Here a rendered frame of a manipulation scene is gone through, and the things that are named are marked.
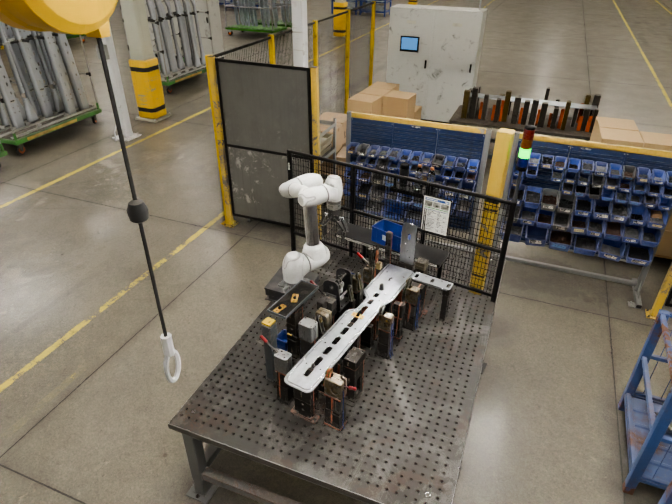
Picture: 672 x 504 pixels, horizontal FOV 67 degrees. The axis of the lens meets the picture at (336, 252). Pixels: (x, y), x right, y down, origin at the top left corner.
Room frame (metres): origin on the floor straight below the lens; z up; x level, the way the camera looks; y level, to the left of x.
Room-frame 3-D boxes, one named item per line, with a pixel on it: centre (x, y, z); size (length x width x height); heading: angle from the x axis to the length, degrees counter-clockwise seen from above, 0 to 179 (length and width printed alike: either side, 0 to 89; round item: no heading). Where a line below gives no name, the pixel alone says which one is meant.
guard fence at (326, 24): (8.18, 0.33, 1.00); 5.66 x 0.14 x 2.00; 158
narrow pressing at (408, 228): (3.20, -0.53, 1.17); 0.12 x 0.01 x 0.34; 59
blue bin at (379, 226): (3.44, -0.44, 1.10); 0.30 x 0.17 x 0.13; 50
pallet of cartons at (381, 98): (7.82, -0.76, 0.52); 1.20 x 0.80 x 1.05; 155
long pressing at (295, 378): (2.55, -0.14, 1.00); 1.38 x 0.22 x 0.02; 149
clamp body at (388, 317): (2.54, -0.33, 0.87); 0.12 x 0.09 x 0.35; 59
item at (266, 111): (5.35, 0.76, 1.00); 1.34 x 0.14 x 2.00; 68
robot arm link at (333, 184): (2.79, 0.03, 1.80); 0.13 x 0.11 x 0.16; 127
